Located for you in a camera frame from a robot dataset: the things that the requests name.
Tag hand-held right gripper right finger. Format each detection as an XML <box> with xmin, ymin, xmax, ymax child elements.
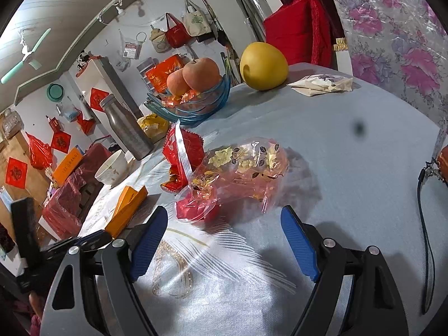
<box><xmin>280</xmin><ymin>205</ymin><xmax>410</xmax><ymax>336</ymax></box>

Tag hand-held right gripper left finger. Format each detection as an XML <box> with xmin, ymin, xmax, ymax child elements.
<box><xmin>40</xmin><ymin>205</ymin><xmax>169</xmax><ymax>336</ymax></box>

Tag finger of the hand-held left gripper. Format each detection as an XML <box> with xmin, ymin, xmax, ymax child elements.
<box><xmin>41</xmin><ymin>229</ymin><xmax>115</xmax><ymax>257</ymax></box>

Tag small orange box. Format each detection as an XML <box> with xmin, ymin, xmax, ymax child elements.
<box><xmin>104</xmin><ymin>185</ymin><xmax>149</xmax><ymax>240</ymax></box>

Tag clear floral plastic bag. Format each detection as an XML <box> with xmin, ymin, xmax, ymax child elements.
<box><xmin>175</xmin><ymin>139</ymin><xmax>291</xmax><ymax>225</ymax></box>

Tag brown wooden board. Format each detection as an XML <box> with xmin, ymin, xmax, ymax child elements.
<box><xmin>0</xmin><ymin>136</ymin><xmax>53</xmax><ymax>253</ymax></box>

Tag red diamond paper on board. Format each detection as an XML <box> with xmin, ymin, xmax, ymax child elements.
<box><xmin>5</xmin><ymin>157</ymin><xmax>28</xmax><ymax>188</ymax></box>

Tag white bowl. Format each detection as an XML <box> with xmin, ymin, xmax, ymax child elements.
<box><xmin>94</xmin><ymin>149</ymin><xmax>128</xmax><ymax>187</ymax></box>

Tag large orange box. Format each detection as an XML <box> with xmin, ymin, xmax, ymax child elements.
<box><xmin>52</xmin><ymin>147</ymin><xmax>85</xmax><ymax>188</ymax></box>

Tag red plastic bag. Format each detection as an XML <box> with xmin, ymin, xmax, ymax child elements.
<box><xmin>26</xmin><ymin>132</ymin><xmax>53</xmax><ymax>169</ymax></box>

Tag white tablecloth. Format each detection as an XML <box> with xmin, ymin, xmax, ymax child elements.
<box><xmin>80</xmin><ymin>63</ymin><xmax>442</xmax><ymax>336</ymax></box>

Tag red foil bag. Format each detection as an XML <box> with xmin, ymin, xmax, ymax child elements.
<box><xmin>161</xmin><ymin>119</ymin><xmax>205</xmax><ymax>193</ymax></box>

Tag clear hanging bag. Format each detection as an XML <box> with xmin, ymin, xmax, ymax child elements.
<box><xmin>2</xmin><ymin>108</ymin><xmax>24</xmax><ymax>139</ymax></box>

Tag red paper bag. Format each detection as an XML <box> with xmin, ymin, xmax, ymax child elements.
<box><xmin>75</xmin><ymin>110</ymin><xmax>95</xmax><ymax>135</ymax></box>

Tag steel bottle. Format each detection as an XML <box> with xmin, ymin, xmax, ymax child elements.
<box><xmin>100</xmin><ymin>93</ymin><xmax>155</xmax><ymax>161</ymax></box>

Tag yellow plastic bag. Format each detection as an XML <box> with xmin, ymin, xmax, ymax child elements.
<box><xmin>136</xmin><ymin>113</ymin><xmax>171</xmax><ymax>140</ymax></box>

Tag red diamond paper on refrigerator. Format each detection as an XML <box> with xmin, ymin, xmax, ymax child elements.
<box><xmin>89</xmin><ymin>87</ymin><xmax>110</xmax><ymax>113</ymax></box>

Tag green basin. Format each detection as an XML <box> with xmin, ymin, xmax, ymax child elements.
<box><xmin>46</xmin><ymin>83</ymin><xmax>65</xmax><ymax>104</ymax></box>

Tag blue glass fruit bowl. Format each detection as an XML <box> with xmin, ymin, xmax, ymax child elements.
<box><xmin>143</xmin><ymin>73</ymin><xmax>232</xmax><ymax>127</ymax></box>

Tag white refrigerator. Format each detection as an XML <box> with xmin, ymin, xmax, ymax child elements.
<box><xmin>73</xmin><ymin>56</ymin><xmax>141</xmax><ymax>141</ymax></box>

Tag beige paper packets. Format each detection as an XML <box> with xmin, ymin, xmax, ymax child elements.
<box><xmin>287</xmin><ymin>73</ymin><xmax>353</xmax><ymax>97</ymax></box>

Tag red apple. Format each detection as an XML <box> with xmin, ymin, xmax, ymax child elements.
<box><xmin>182</xmin><ymin>58</ymin><xmax>219</xmax><ymax>92</ymax></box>
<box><xmin>166</xmin><ymin>68</ymin><xmax>191</xmax><ymax>97</ymax></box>

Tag orange red gift box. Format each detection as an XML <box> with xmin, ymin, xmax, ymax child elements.
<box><xmin>145</xmin><ymin>55</ymin><xmax>184</xmax><ymax>93</ymax></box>

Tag green ceiling fan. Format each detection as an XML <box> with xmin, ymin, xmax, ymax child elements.
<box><xmin>0</xmin><ymin>28</ymin><xmax>52</xmax><ymax>85</ymax></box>

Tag panda toy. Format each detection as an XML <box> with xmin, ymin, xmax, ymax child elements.
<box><xmin>75</xmin><ymin>52</ymin><xmax>88</xmax><ymax>76</ymax></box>

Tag white drawer rack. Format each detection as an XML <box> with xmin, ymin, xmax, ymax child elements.
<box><xmin>136</xmin><ymin>58</ymin><xmax>156</xmax><ymax>81</ymax></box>

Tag yellow pomelo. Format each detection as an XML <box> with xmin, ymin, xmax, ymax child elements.
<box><xmin>240</xmin><ymin>41</ymin><xmax>289</xmax><ymax>91</ymax></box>

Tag hanging plastic bags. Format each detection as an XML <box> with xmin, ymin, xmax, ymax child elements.
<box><xmin>119</xmin><ymin>31</ymin><xmax>148</xmax><ymax>60</ymax></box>

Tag beige hanging bag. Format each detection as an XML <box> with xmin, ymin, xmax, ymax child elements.
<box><xmin>150</xmin><ymin>28</ymin><xmax>170</xmax><ymax>54</ymax></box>

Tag red tote bag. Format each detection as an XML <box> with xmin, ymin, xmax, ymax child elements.
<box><xmin>164</xmin><ymin>13</ymin><xmax>191</xmax><ymax>48</ymax></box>

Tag red cushion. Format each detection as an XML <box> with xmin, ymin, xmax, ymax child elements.
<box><xmin>262</xmin><ymin>0</ymin><xmax>333</xmax><ymax>67</ymax></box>

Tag white tote bag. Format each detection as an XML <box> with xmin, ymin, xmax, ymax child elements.
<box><xmin>183</xmin><ymin>0</ymin><xmax>214</xmax><ymax>37</ymax></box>

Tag floral plastic sheet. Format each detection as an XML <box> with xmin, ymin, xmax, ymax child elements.
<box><xmin>320</xmin><ymin>0</ymin><xmax>448</xmax><ymax>130</ymax></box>

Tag red diamond paper on wall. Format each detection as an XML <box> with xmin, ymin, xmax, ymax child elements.
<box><xmin>51</xmin><ymin>131</ymin><xmax>71</xmax><ymax>154</ymax></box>

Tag black strap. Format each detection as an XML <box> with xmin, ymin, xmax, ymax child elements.
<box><xmin>416</xmin><ymin>166</ymin><xmax>436</xmax><ymax>316</ymax></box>

